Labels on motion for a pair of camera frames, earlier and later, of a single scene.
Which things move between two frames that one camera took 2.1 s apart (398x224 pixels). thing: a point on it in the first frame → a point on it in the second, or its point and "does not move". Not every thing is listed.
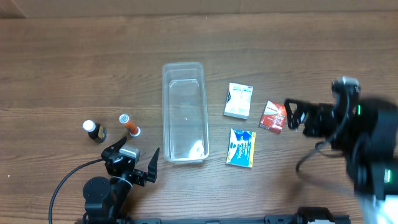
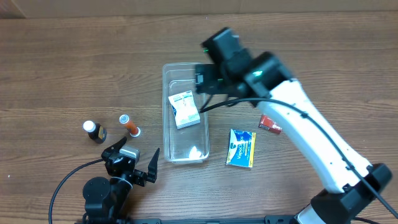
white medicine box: [239, 100] → [184, 109]
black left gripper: [134, 172] does not move
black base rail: [110, 213] does not move
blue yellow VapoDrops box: [240, 147] does not move
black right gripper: [308, 118] → [204, 79]
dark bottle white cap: [95, 130] does not move
